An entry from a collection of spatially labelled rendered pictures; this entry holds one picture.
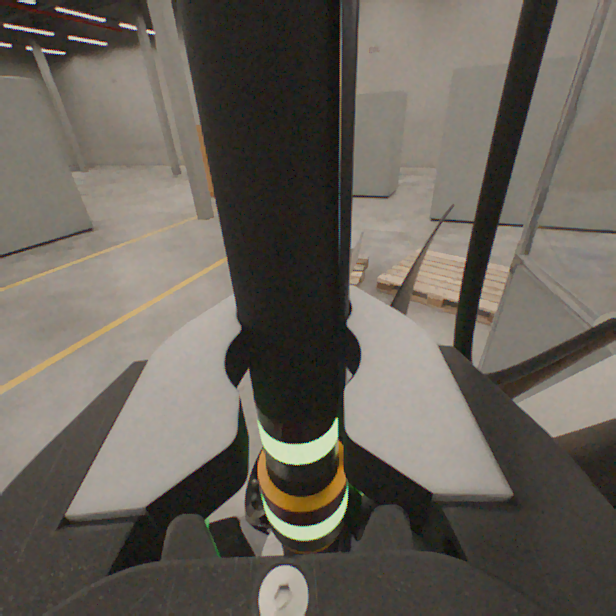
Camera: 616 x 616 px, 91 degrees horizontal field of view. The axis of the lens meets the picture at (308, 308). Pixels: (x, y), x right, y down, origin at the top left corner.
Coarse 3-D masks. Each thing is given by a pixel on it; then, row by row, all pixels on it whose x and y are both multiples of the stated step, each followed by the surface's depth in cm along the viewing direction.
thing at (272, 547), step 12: (348, 492) 18; (360, 492) 16; (348, 504) 17; (360, 504) 16; (372, 504) 17; (348, 516) 17; (360, 516) 17; (348, 528) 18; (360, 528) 16; (276, 540) 22; (348, 540) 18; (264, 552) 21; (276, 552) 21
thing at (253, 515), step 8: (256, 464) 35; (256, 472) 34; (248, 480) 34; (256, 480) 34; (248, 488) 33; (256, 488) 33; (248, 496) 32; (256, 496) 32; (248, 504) 31; (256, 504) 31; (248, 512) 30; (256, 512) 28; (264, 512) 27; (248, 520) 29; (256, 520) 27; (264, 520) 27; (256, 528) 28; (264, 528) 27
